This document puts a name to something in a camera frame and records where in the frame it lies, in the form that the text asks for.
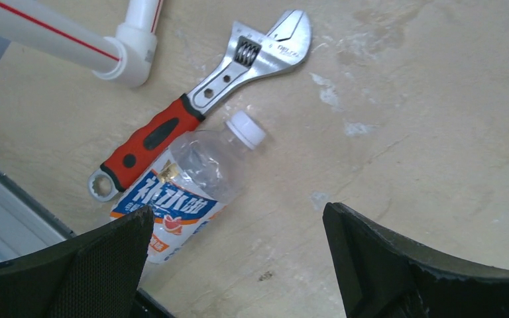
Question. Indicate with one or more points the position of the small blue label bottle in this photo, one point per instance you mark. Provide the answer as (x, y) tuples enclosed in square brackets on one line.
[(194, 179)]

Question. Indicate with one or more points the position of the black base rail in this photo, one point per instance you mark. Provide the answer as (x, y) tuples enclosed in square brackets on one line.
[(144, 306)]

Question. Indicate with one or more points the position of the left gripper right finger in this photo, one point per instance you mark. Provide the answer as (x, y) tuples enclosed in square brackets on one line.
[(382, 273)]

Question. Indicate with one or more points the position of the white PVC pipe frame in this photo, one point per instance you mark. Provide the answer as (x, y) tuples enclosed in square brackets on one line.
[(125, 58)]

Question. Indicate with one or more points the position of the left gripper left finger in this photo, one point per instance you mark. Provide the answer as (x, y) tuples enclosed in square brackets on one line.
[(95, 274)]

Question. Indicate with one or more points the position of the red handled adjustable wrench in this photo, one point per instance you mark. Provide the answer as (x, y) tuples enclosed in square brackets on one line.
[(250, 55)]

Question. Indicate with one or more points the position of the aluminium frame rail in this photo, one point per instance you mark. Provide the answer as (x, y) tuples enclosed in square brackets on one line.
[(25, 225)]

